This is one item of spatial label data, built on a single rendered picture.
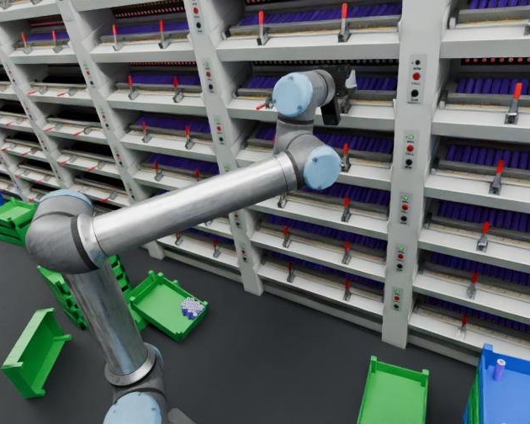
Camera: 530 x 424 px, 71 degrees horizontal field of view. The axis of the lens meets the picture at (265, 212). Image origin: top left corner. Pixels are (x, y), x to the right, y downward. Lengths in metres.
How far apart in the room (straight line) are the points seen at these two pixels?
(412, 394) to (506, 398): 0.49
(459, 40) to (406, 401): 1.17
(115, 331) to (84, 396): 0.75
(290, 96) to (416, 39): 0.37
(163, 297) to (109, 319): 0.89
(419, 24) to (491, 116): 0.30
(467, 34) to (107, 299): 1.08
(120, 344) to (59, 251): 0.43
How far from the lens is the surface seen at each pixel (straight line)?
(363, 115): 1.17
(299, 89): 0.87
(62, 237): 0.79
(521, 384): 1.20
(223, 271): 2.03
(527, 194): 1.21
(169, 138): 1.76
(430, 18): 1.07
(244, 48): 1.30
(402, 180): 1.21
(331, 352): 1.66
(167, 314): 1.89
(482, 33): 1.09
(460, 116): 1.14
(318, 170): 0.79
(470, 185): 1.21
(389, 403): 1.56
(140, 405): 1.19
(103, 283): 1.02
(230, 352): 1.72
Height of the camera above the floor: 1.33
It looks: 32 degrees down
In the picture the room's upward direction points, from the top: 8 degrees counter-clockwise
